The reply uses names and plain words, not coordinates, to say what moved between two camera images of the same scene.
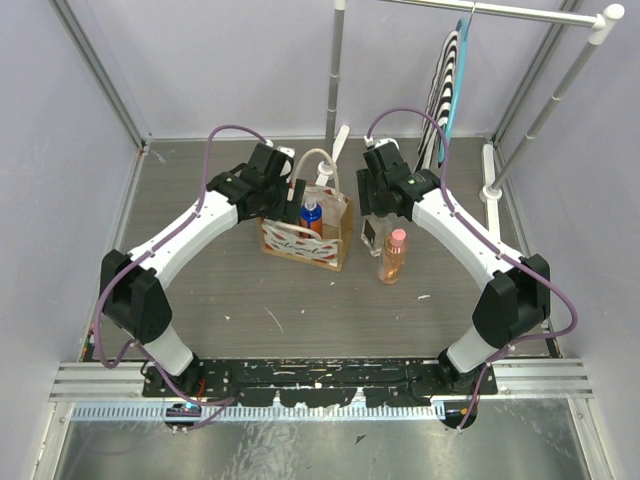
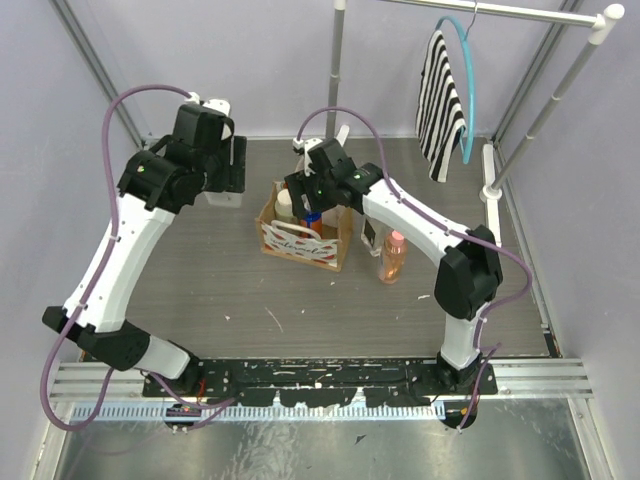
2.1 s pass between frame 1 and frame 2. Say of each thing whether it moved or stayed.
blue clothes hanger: moved
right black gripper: moved
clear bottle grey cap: stayed
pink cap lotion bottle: stayed
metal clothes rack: stayed
